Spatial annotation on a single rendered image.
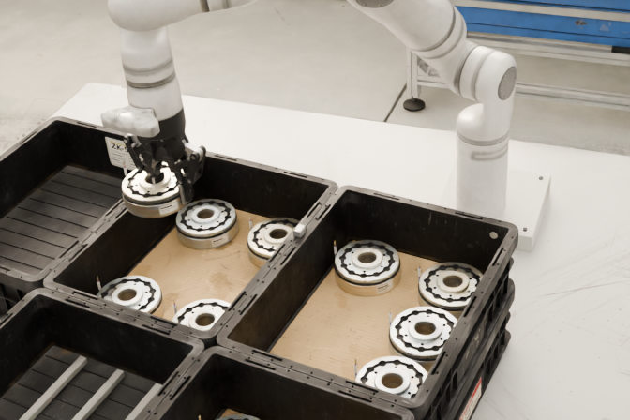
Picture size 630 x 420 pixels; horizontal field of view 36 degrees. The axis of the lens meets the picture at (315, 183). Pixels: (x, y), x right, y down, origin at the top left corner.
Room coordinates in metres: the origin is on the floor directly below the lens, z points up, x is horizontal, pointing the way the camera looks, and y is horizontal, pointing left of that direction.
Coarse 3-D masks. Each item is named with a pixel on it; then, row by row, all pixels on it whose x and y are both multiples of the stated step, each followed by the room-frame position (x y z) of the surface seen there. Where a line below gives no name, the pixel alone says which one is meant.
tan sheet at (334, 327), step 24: (408, 264) 1.21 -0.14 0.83; (432, 264) 1.20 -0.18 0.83; (336, 288) 1.16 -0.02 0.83; (408, 288) 1.15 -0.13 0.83; (312, 312) 1.11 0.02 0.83; (336, 312) 1.11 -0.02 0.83; (360, 312) 1.10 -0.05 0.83; (384, 312) 1.10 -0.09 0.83; (288, 336) 1.07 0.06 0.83; (312, 336) 1.06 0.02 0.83; (336, 336) 1.06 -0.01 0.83; (360, 336) 1.05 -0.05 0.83; (384, 336) 1.05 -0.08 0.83; (312, 360) 1.01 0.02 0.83; (336, 360) 1.01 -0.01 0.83; (360, 360) 1.00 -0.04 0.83
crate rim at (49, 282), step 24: (264, 168) 1.37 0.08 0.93; (120, 216) 1.27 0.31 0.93; (312, 216) 1.22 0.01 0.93; (96, 240) 1.21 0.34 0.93; (288, 240) 1.17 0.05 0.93; (72, 264) 1.16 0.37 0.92; (264, 264) 1.11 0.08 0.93; (48, 288) 1.10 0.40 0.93; (120, 312) 1.04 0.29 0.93; (144, 312) 1.03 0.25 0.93; (192, 336) 0.98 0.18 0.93; (216, 336) 0.97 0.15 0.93
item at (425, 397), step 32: (352, 192) 1.28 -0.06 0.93; (320, 224) 1.21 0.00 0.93; (512, 224) 1.16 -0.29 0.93; (288, 256) 1.13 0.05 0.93; (256, 288) 1.06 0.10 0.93; (480, 288) 1.02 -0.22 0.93; (256, 352) 0.93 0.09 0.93; (448, 352) 0.90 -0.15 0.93; (352, 384) 0.86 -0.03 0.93; (416, 416) 0.82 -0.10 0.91
